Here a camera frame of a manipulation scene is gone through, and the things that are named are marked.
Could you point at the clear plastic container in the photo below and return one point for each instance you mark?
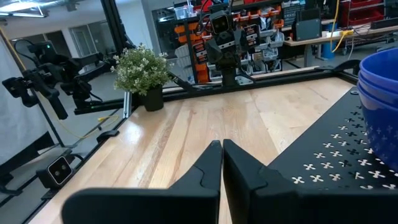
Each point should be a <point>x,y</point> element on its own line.
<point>183,12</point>

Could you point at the white fabric screen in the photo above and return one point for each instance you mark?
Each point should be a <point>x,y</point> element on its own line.
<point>18,124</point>

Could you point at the black frame bracket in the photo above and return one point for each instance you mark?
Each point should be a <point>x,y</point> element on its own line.
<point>107,136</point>

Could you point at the black aluminium table frame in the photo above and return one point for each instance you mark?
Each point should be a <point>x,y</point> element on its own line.
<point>280,77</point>

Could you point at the shelving with orange bins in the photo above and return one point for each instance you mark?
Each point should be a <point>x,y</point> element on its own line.
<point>186,34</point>

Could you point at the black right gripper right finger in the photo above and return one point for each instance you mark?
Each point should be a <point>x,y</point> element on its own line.
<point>248,193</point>

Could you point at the neighbouring black robot arm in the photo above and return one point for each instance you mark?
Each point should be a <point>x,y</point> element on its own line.
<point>46,77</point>

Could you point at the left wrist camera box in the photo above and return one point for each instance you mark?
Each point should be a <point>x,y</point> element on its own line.
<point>221,23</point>

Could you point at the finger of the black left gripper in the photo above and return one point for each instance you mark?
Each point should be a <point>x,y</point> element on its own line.
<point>200,53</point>
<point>252,35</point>

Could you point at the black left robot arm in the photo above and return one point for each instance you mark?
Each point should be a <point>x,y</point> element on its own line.
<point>229,77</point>

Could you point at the black equipment case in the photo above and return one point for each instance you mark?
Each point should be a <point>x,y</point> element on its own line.
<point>308,29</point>

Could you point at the red storage shelf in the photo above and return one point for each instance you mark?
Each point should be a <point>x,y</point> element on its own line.
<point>363,15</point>

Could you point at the wooden workbench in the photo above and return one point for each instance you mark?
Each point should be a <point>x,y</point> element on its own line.
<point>311,42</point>

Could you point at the ceiling light fixture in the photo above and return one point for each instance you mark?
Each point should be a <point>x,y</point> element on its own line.
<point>25,14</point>

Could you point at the blue bin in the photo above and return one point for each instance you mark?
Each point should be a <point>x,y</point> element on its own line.
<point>328,49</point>

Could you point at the black table-level camera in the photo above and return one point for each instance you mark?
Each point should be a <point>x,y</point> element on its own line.
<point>57,172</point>

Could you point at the black perforated metal shelf riser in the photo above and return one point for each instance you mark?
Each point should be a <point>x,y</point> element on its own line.
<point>320,133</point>

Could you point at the blue mini bowl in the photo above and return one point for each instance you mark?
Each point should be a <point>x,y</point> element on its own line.
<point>382,68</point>
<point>382,133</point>
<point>365,85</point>

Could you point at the silver aluminium extrusion piece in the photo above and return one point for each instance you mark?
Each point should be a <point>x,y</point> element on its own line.
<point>127,105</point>

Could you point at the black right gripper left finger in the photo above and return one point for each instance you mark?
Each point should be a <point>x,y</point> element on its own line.
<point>186,202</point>

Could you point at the potted white-flowered plant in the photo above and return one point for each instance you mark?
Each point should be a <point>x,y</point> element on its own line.
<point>140,68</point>

